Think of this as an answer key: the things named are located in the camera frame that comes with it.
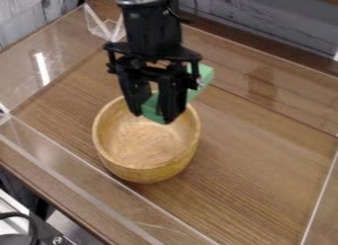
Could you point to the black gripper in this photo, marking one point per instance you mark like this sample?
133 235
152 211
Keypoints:
152 56

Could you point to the green rectangular block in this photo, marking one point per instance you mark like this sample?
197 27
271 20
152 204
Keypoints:
197 85

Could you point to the brown wooden bowl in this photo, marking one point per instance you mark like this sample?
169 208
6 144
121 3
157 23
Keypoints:
141 151

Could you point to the clear acrylic corner bracket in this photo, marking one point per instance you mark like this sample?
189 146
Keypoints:
105 29

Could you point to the clear acrylic tray wall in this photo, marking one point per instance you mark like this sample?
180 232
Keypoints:
46 150

